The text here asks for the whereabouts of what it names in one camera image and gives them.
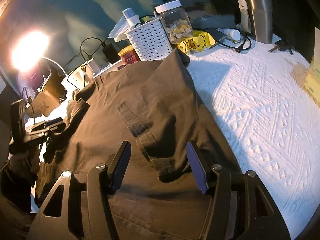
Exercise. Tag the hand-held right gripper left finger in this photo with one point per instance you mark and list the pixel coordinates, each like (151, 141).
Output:
(119, 172)

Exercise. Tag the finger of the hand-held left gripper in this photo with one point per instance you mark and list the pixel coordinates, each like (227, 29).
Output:
(47, 132)
(53, 123)

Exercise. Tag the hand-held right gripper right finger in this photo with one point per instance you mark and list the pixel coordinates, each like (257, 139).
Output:
(197, 172)

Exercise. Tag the brown t-shirt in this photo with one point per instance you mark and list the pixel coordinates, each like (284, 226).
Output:
(150, 105)

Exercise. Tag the white cloth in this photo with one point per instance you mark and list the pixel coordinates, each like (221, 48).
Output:
(37, 120)

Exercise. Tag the brown cardboard box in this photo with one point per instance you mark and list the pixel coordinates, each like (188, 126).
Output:
(47, 100)

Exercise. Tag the tablet with red screen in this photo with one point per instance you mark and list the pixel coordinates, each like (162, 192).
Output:
(37, 77)

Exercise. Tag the white charger plug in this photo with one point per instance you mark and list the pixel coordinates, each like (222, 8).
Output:
(93, 66)

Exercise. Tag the white desk lamp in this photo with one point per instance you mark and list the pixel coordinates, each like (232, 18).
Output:
(30, 51)

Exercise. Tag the black power adapter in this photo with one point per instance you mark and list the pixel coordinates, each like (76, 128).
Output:
(110, 52)

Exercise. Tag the white textured tablecloth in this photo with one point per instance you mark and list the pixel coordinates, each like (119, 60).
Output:
(250, 92)

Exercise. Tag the red can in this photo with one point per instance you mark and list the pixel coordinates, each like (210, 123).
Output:
(128, 56)

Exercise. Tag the white crumpled tissue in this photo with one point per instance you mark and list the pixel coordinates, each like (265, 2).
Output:
(120, 30)

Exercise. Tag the teal curtain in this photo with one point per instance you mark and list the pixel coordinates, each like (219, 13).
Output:
(87, 10)

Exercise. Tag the white perforated plastic basket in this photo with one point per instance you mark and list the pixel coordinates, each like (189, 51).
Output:
(150, 42)

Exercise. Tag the yellow duck snack packet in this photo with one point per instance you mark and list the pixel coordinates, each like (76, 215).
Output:
(195, 42)

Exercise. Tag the white tube bottle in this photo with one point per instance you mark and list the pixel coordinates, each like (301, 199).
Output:
(130, 15)

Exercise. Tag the black power bank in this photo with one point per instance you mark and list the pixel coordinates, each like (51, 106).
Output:
(217, 35)

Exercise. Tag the white pill bottle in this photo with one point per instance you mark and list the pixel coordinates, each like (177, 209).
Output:
(232, 33)

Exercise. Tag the pale yellow tissue pack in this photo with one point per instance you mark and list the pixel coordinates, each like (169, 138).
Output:
(313, 85)

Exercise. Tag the clear jar with white lid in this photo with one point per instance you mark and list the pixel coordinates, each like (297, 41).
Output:
(175, 22)

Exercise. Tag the bunch of keys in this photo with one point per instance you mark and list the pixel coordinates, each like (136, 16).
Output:
(282, 45)

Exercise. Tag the stainless steel thermos mug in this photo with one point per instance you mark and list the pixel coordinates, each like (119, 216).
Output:
(261, 17)

